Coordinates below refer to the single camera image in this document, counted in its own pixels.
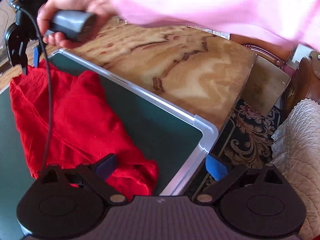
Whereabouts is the brown wooden chair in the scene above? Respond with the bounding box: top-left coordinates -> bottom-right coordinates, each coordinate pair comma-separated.
285,51 -> 320,110

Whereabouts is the dark patterned rug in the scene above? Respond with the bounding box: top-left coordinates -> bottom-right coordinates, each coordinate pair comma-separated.
190,99 -> 285,200

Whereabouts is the person's right hand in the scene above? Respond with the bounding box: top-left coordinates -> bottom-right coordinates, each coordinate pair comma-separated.
37,0 -> 120,49

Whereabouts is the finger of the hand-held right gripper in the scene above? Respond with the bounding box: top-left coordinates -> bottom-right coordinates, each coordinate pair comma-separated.
4,22 -> 30,76
30,39 -> 42,68

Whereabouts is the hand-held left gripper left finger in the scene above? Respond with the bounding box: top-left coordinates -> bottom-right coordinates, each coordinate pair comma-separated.
40,153 -> 127,204

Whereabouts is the reddish wooden chair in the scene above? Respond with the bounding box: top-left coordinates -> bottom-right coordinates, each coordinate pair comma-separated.
230,34 -> 292,67

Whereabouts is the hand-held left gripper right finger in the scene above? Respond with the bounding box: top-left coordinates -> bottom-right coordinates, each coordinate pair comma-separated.
194,154 -> 288,204

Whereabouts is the red knit sweater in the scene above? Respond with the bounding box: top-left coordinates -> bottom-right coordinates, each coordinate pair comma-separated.
9,60 -> 159,202

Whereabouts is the green board with silver frame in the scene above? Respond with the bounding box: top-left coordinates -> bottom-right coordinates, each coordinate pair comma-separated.
0,49 -> 219,235

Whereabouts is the black cable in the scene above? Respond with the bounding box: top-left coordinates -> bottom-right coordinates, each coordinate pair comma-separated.
12,4 -> 53,172

